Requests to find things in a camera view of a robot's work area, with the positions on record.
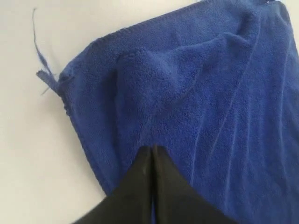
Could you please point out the blue towel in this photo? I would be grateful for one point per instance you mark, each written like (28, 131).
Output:
(216, 83)

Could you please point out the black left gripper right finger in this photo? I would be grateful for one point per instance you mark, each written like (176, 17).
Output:
(175, 201)

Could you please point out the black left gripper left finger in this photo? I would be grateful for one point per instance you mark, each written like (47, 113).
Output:
(131, 201)

